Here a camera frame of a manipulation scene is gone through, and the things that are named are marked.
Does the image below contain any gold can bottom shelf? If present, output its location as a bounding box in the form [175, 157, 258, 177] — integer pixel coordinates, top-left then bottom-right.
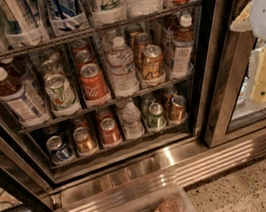
[73, 127, 98, 156]

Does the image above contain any green can bottom shelf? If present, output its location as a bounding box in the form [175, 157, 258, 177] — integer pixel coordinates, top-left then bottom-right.
[146, 102, 166, 130]

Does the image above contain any brown tea bottle left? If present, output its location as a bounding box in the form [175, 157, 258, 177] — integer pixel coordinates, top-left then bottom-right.
[0, 66, 49, 128]

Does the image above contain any brown tea bottle right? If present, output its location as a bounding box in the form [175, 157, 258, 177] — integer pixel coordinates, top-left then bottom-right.
[168, 14, 195, 79]

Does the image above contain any clear water bottle middle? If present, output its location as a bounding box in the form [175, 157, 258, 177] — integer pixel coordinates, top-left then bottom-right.
[106, 36, 139, 97]

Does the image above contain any fridge sliding glass door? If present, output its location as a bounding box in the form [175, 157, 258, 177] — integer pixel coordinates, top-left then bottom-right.
[198, 0, 266, 148]

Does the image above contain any blue pepsi can bottom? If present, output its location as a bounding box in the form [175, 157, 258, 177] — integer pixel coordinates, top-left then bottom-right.
[46, 135, 76, 164]

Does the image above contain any green white 7up can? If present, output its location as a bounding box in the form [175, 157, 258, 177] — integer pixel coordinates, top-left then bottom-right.
[45, 74, 82, 117]

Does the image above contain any gold can shelf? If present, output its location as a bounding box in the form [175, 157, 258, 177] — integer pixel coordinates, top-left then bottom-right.
[73, 127, 98, 156]
[140, 44, 164, 87]

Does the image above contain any blue pepsi can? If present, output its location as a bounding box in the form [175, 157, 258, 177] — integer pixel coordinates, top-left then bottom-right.
[46, 135, 76, 164]
[45, 0, 84, 32]

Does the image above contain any small water bottle bottom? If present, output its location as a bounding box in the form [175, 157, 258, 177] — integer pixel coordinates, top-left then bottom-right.
[122, 102, 145, 140]

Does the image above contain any red coca-cola can middle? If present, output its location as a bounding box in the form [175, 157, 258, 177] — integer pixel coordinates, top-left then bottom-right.
[79, 63, 111, 107]

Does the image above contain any gold can middle shelf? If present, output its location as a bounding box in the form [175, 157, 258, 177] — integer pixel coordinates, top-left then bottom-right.
[140, 44, 164, 87]

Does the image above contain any silver can top shelf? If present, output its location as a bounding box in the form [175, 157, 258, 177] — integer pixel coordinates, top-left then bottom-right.
[0, 0, 49, 49]

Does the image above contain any brown tea bottle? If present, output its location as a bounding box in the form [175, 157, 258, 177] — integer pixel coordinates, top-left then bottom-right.
[168, 14, 195, 79]
[0, 66, 49, 128]

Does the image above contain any orange can bottom shelf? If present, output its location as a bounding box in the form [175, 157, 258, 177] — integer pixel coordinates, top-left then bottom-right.
[168, 95, 187, 125]

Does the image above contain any steel fridge vent grille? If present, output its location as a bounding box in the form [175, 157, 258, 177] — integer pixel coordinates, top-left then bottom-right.
[53, 127, 266, 212]

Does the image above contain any red can bottom shelf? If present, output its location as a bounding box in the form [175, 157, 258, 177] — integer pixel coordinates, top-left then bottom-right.
[100, 118, 122, 147]

